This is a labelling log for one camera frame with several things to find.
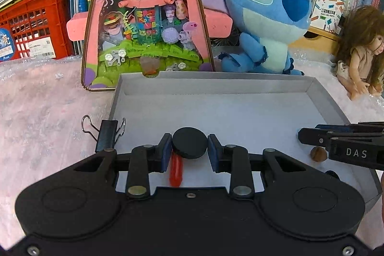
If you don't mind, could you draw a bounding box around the black round lid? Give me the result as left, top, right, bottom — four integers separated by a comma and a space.
172, 127, 208, 159

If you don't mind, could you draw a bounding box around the red plastic crate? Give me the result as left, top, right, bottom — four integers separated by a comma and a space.
1, 0, 73, 62

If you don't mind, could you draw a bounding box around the white colourful carton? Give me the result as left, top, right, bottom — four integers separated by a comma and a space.
311, 0, 344, 34

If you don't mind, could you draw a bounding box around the shallow white cardboard box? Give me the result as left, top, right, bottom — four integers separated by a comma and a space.
108, 71, 382, 216

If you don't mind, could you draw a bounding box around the black round cap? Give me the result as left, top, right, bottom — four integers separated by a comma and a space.
325, 170, 340, 180

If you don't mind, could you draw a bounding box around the brown haired baby doll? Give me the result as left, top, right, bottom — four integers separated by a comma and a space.
336, 5, 383, 101

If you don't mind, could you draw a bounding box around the pink triangular diorama house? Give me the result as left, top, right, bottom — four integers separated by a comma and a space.
67, 0, 232, 91

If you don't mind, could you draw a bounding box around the blue Stitch plush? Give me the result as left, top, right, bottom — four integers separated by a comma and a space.
202, 0, 312, 75

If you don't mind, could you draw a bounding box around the black clip on box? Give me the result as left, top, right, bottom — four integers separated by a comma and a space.
81, 114, 126, 153

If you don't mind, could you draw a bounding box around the red small clip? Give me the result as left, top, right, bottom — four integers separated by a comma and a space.
169, 153, 183, 187

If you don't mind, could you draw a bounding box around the brown nut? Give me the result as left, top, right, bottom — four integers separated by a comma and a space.
310, 146, 328, 162

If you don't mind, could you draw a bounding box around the wooden drawer box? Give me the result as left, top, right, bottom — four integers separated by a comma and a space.
288, 26, 340, 55

